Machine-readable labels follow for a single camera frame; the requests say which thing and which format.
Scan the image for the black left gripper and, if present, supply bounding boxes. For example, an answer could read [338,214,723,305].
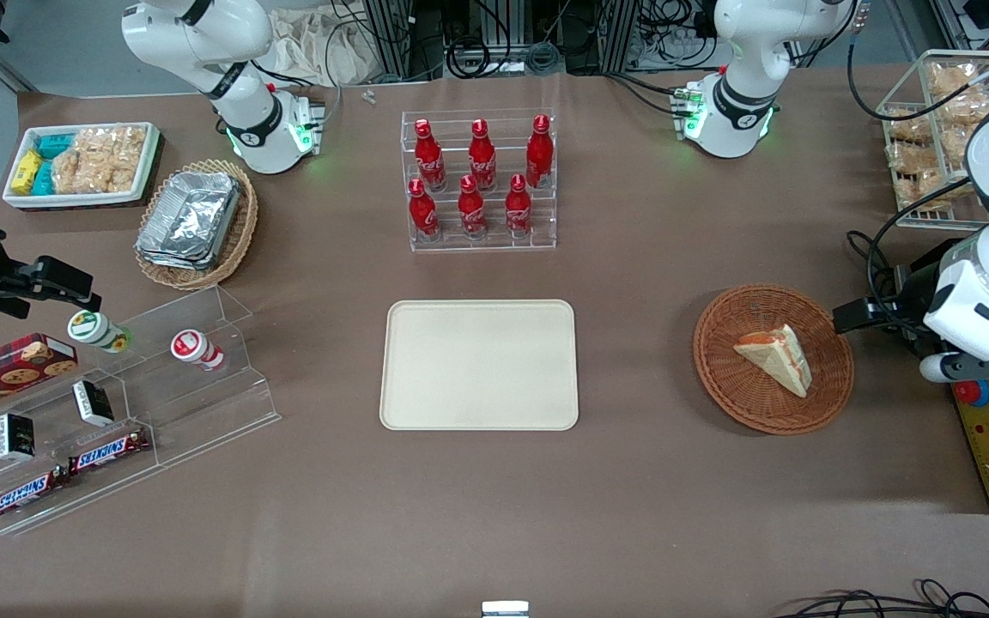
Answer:
[833,288,942,344]

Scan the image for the triangular sandwich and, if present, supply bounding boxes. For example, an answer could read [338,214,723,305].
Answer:
[733,323,811,400]

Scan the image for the brown wicker basket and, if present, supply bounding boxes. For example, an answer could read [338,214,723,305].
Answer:
[692,284,855,436]

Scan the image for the light oval wicker basket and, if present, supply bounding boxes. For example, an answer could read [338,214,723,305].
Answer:
[133,158,259,292]

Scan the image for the beige plastic tray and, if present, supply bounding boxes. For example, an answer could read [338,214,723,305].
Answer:
[379,299,580,432]

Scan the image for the green capped yogurt bottle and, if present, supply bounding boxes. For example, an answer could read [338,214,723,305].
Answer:
[66,310,134,355]

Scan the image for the red cookie box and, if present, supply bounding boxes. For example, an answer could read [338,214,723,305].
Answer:
[0,332,80,422]

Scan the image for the bagged rice crackers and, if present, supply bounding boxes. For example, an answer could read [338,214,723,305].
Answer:
[72,125,149,171]
[52,153,140,196]

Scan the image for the small black white box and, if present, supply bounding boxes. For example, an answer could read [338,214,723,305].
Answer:
[0,413,37,463]
[71,379,116,428]

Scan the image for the yellow snack packet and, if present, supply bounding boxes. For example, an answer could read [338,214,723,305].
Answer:
[11,149,44,196]

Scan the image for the red capped yogurt bottle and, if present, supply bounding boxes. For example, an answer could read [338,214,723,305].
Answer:
[170,330,228,373]

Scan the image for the stack of foil trays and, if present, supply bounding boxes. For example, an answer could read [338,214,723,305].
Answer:
[135,170,243,272]

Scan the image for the bagged fried snack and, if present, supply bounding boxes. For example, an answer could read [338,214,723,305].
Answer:
[937,89,989,126]
[927,61,986,97]
[887,141,943,177]
[884,109,935,144]
[893,170,972,209]
[941,120,980,166]

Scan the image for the white plastic bin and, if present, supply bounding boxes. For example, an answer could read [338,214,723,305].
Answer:
[2,122,161,209]

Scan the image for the Snickers bar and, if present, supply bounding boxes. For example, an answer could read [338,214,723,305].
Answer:
[67,428,152,476]
[0,470,68,524]

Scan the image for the clear acrylic stepped shelf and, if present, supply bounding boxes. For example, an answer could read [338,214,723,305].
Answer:
[0,285,282,538]

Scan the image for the white cloth bag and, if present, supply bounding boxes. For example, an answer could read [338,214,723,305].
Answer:
[268,7,379,88]

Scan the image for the red cola bottle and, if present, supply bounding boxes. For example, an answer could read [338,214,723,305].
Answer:
[468,118,498,192]
[413,118,447,192]
[457,174,489,240]
[407,178,441,242]
[525,113,555,191]
[504,173,534,239]

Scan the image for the clear acrylic bottle rack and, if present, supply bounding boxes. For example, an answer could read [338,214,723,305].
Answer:
[399,108,558,253]

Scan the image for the black table cable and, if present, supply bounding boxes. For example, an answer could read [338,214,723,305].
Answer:
[846,176,972,336]

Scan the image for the white wire basket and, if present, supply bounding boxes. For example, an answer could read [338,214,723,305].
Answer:
[876,49,989,232]

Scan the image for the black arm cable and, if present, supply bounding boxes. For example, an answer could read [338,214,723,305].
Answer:
[846,0,989,122]

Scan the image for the black floor cables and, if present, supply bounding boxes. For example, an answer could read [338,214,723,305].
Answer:
[782,579,989,618]

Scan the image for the grey coiled cable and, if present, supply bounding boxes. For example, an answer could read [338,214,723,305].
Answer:
[525,41,561,76]

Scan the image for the black coiled cable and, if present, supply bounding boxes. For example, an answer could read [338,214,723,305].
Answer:
[446,34,514,80]

